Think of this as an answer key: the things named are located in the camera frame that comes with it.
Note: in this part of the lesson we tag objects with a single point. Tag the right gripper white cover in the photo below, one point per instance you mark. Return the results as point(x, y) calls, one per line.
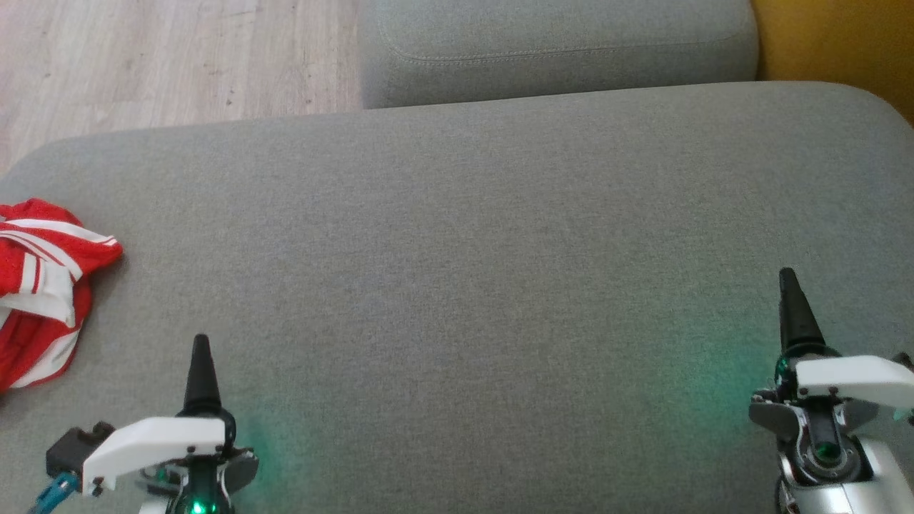
point(850, 378)

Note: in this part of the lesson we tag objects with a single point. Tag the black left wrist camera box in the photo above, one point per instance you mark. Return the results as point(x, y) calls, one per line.
point(71, 450)

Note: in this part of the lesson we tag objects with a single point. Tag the grey sofa cushion with seam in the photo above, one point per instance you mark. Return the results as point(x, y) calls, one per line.
point(557, 50)

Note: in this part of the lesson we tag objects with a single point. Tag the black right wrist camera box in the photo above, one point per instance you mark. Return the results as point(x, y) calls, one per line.
point(905, 360)

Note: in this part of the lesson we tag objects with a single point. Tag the large grey fabric sofa seat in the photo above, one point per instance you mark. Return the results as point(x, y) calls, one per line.
point(457, 285)

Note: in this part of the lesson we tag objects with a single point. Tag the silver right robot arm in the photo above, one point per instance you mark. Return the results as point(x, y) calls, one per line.
point(885, 485)

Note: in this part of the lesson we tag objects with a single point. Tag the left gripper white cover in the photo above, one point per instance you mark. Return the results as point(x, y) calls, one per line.
point(164, 439)

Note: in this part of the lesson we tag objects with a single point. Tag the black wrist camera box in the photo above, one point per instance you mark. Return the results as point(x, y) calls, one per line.
point(905, 360)
point(71, 450)

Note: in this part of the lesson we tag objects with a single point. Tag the red jersey shirt white stripes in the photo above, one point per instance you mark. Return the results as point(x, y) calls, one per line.
point(50, 214)

